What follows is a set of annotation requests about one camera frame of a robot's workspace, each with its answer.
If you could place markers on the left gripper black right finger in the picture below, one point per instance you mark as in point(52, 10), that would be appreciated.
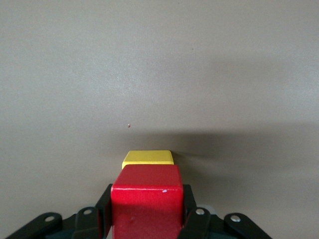
point(197, 224)

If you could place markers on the red wooden block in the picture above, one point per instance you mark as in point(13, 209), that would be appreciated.
point(147, 204)

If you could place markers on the yellow wooden block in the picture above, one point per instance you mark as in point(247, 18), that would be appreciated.
point(148, 157)

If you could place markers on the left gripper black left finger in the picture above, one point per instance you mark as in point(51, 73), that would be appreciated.
point(87, 224)

